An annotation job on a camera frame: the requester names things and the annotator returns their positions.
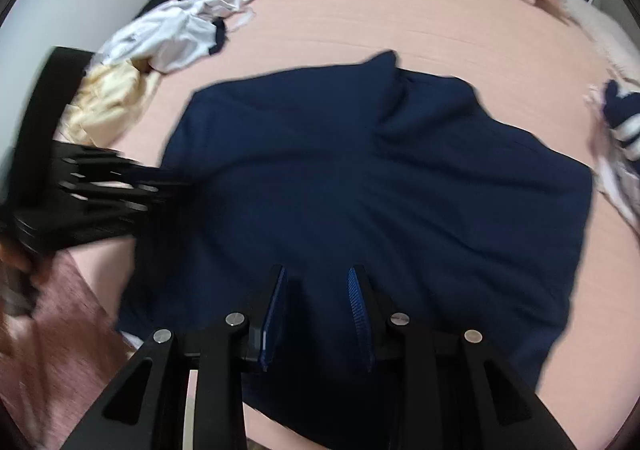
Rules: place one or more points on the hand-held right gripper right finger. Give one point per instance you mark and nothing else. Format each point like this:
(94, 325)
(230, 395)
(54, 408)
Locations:
(361, 310)

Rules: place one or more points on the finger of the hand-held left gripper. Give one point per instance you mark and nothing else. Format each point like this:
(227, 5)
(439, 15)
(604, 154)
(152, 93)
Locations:
(100, 222)
(125, 170)

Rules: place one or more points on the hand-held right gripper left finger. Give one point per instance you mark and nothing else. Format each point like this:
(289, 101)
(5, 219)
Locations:
(272, 310)

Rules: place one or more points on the navy blue garment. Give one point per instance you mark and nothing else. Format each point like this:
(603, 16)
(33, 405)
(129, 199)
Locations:
(350, 180)

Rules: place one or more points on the folded navy striped clothes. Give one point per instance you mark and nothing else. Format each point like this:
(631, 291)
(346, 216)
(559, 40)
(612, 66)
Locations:
(622, 105)

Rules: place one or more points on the pale yellow garment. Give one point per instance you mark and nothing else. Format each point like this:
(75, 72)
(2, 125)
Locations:
(110, 100)

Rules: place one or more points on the white garment with navy trim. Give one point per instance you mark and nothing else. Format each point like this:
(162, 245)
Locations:
(170, 35)

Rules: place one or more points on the black bag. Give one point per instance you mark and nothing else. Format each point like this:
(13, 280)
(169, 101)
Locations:
(157, 3)

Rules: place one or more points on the folded white garment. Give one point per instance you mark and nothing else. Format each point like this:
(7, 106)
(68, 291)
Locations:
(612, 180)

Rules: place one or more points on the bed with pink sheet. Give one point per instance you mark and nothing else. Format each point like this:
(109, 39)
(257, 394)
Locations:
(450, 30)

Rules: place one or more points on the small white dotted pillow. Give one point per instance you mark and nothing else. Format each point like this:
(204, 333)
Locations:
(600, 30)

